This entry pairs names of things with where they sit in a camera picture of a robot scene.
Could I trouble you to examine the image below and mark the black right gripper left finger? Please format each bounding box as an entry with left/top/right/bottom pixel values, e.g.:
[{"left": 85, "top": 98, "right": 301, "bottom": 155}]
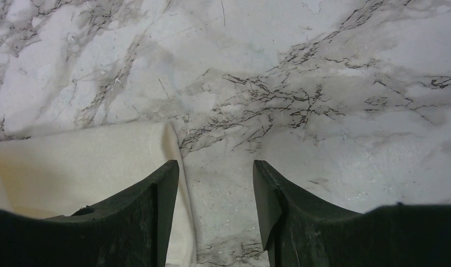
[{"left": 0, "top": 160, "right": 180, "bottom": 266}]

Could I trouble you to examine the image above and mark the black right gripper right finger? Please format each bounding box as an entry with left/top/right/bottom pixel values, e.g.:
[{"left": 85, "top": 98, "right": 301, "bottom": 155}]
[{"left": 253, "top": 160, "right": 451, "bottom": 266}]

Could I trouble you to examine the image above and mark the cream white towel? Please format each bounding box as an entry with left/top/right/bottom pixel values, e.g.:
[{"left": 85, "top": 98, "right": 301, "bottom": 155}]
[{"left": 0, "top": 122, "right": 196, "bottom": 266}]

